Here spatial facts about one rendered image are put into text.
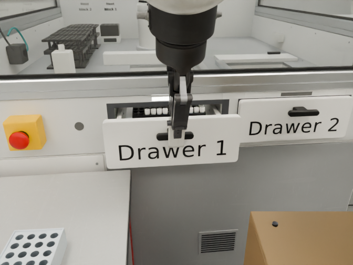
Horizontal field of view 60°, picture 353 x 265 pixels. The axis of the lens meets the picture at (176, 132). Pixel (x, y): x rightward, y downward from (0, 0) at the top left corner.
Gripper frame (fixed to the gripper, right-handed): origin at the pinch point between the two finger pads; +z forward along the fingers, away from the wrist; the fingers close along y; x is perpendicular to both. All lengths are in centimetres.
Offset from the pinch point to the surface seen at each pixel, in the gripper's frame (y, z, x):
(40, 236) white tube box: 14.5, 8.9, -24.4
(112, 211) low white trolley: 7.2, 14.8, -13.4
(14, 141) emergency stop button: -6.7, 7.2, -33.6
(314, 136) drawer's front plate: -10.2, 14.1, 37.4
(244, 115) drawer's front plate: -12.4, 7.8, 18.0
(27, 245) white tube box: 16.1, 8.5, -26.1
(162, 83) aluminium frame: -16.7, 0.6, -1.6
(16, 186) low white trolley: -3.4, 18.6, -36.0
